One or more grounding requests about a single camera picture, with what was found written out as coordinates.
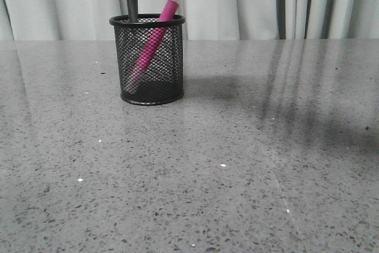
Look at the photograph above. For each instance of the pink marker with clear cap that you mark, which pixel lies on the pink marker with clear cap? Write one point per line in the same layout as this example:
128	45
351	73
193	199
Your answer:
151	47

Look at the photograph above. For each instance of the black mesh pen cup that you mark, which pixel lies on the black mesh pen cup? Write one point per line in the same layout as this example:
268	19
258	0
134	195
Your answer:
163	81

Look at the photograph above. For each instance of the grey pleated curtain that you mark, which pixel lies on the grey pleated curtain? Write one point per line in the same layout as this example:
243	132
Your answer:
205	19

